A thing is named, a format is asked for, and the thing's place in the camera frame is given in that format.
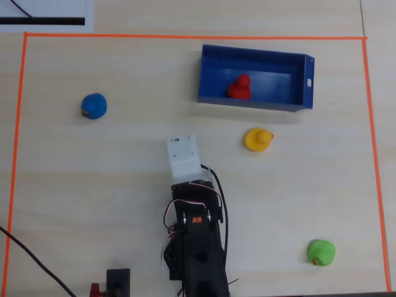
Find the white paper with black stripe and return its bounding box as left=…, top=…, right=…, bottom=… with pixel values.
left=0, top=0, right=94, bottom=33

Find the thin black cable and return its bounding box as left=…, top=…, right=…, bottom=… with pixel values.
left=9, top=0, right=37, bottom=21

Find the blue plastic box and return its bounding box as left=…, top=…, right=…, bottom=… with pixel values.
left=197, top=44, right=316, bottom=113

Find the black clamp with red knob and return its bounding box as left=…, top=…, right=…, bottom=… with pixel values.
left=89, top=268, right=131, bottom=297

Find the thick black cable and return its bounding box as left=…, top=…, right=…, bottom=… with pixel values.
left=0, top=225, right=77, bottom=297

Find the red rubber duck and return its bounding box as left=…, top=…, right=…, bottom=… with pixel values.
left=227, top=73, right=252, bottom=100

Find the black camera cable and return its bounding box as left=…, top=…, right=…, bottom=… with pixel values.
left=200, top=164, right=230, bottom=257

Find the green ball toy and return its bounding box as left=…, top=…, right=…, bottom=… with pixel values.
left=306, top=239, right=336, bottom=267

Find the yellow rubber duck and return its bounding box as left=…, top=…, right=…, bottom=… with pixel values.
left=243, top=127, right=275, bottom=152

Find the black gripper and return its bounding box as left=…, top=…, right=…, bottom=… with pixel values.
left=171, top=168, right=222, bottom=218

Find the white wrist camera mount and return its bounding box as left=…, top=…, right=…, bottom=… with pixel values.
left=166, top=134, right=202, bottom=181

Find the blue ball toy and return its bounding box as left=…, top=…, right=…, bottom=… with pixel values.
left=81, top=93, right=108, bottom=119

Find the red white servo wire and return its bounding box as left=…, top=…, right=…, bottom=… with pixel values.
left=162, top=182, right=223, bottom=241

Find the orange tape strip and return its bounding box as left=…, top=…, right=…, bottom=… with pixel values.
left=1, top=32, right=29, bottom=297
left=24, top=31, right=368, bottom=41
left=361, top=37, right=392, bottom=293

